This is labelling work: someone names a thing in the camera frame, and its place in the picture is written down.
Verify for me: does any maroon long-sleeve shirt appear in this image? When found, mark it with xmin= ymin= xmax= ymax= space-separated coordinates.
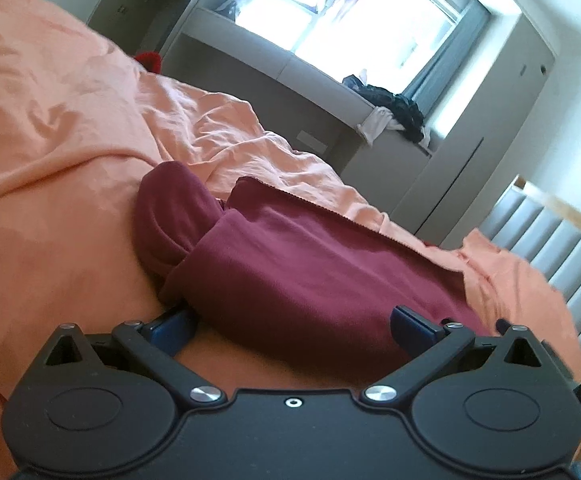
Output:
xmin=133 ymin=162 xmax=487 ymax=375

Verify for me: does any dark clothes pile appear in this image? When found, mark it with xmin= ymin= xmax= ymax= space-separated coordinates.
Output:
xmin=342 ymin=75 xmax=430 ymax=148

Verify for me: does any tall grey closet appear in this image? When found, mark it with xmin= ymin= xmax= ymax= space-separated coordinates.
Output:
xmin=391 ymin=15 xmax=554 ymax=244

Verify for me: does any grey padded headboard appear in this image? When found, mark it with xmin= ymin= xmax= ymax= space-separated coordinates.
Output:
xmin=479 ymin=177 xmax=581 ymax=344

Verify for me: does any pale pink hanging garment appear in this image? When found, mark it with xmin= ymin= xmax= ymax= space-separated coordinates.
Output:
xmin=356 ymin=106 xmax=405 ymax=146

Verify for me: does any orange duvet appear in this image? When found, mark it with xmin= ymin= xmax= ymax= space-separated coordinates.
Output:
xmin=0 ymin=0 xmax=581 ymax=479

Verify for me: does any grey right curtain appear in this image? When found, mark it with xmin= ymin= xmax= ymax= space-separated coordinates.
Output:
xmin=403 ymin=0 xmax=491 ymax=117

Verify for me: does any grey window bench desk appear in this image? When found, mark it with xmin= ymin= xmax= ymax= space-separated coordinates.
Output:
xmin=162 ymin=8 xmax=430 ymax=184

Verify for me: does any red object on floor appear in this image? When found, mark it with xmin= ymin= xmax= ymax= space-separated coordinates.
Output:
xmin=134 ymin=51 xmax=162 ymax=74

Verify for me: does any open grey wardrobe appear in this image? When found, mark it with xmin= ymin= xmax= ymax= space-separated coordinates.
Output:
xmin=88 ymin=0 xmax=191 ymax=55

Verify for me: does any white wall socket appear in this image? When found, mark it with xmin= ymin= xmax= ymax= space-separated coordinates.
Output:
xmin=297 ymin=130 xmax=328 ymax=155

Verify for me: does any window with frame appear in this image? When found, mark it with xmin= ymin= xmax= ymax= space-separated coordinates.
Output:
xmin=231 ymin=0 xmax=470 ymax=93

